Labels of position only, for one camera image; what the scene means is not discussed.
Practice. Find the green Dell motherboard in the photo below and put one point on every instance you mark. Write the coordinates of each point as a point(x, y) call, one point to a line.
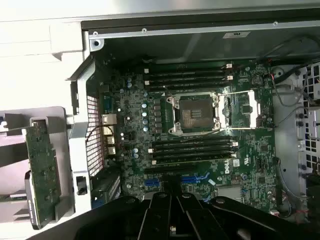
point(257, 155)

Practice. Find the open black PC case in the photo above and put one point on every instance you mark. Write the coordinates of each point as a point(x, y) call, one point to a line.
point(175, 30)

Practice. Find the silver metal disk bay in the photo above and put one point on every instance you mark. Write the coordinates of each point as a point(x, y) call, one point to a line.
point(312, 100)

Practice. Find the CPU socket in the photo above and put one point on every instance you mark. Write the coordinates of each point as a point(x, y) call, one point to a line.
point(195, 115)

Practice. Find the silver socket cover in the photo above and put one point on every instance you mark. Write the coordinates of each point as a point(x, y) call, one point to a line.
point(246, 110)

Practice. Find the perforated vent grille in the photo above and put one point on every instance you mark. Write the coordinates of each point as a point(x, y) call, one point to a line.
point(95, 135)

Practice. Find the grey parts rack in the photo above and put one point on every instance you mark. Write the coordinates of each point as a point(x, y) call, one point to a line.
point(60, 117)

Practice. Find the long black expansion slot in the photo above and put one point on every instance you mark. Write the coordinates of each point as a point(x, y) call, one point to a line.
point(170, 170)

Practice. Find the thin metal locking lever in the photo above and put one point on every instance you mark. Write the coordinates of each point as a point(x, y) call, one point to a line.
point(168, 92)

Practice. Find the round coin cell battery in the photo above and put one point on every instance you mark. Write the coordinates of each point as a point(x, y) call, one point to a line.
point(256, 80)

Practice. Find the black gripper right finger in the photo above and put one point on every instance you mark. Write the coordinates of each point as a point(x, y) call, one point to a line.
point(225, 220)

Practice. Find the silver chipset heatsink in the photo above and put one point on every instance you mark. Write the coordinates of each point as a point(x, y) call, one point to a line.
point(230, 192)

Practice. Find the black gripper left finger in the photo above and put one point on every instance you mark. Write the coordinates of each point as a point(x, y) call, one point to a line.
point(120, 220)

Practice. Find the blue expansion slot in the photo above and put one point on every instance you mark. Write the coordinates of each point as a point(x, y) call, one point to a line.
point(152, 183)

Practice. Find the green RAM stick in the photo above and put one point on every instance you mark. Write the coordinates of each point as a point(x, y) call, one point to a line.
point(12, 197)

